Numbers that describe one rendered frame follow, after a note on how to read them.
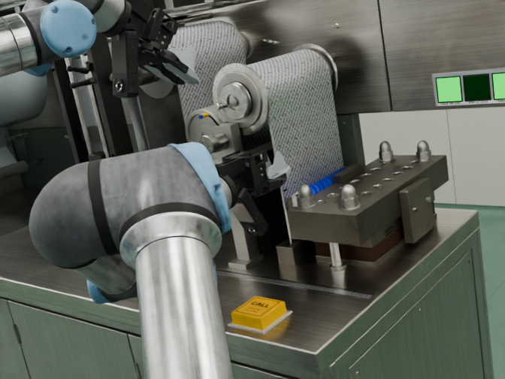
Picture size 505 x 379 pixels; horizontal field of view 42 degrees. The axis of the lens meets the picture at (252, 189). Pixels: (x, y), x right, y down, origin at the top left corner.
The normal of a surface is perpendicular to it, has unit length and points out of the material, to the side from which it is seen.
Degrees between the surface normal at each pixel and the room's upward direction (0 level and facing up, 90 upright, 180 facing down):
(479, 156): 90
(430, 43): 90
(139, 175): 43
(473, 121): 90
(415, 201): 90
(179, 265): 37
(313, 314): 0
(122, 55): 79
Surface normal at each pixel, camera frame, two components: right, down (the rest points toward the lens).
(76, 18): 0.54, 0.13
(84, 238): 0.00, 0.52
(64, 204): -0.33, -0.18
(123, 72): -0.68, 0.12
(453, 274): 0.76, 0.04
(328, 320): -0.18, -0.95
